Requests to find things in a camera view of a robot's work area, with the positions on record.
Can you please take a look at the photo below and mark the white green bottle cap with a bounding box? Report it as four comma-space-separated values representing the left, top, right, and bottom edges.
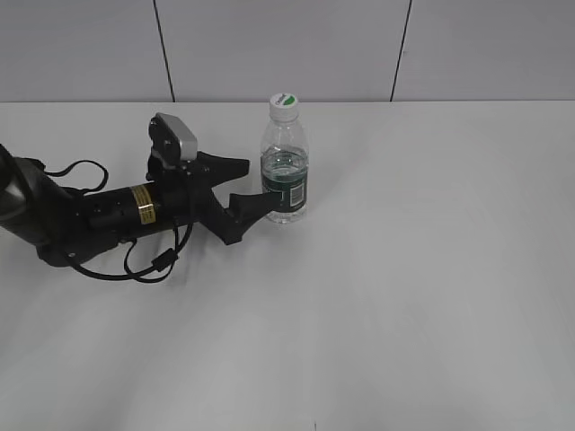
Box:
269, 92, 298, 122

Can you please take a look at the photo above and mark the clear cestbon water bottle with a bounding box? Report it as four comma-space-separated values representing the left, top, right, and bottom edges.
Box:
260, 116, 309, 224

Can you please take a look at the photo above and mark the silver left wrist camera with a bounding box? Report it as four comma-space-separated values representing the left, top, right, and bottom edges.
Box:
148, 112, 198, 169

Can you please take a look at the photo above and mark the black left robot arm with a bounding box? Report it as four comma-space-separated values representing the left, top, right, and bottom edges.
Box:
1, 149, 282, 268

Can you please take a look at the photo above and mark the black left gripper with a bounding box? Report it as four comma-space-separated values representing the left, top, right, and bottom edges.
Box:
146, 152, 282, 245

